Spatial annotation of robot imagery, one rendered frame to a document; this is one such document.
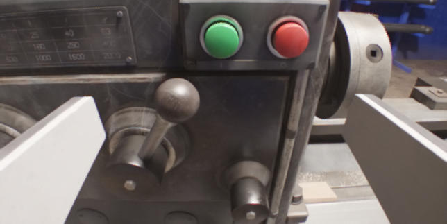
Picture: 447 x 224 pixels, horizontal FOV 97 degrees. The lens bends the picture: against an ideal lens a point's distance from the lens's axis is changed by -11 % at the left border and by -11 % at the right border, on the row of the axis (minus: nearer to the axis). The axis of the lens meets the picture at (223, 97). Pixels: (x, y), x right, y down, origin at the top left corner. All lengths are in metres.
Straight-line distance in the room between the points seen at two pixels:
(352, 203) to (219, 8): 0.51
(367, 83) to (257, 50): 0.32
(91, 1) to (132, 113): 0.12
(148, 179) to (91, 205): 0.23
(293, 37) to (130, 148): 0.18
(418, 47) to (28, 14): 5.04
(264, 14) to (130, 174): 0.19
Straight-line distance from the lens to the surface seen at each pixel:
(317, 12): 0.21
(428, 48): 5.22
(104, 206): 0.44
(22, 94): 0.32
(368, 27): 0.52
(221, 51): 0.18
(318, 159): 0.84
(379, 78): 0.50
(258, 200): 0.28
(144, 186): 0.25
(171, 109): 0.16
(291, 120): 0.26
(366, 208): 0.61
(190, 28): 0.19
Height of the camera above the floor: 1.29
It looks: 31 degrees down
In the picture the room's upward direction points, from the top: straight up
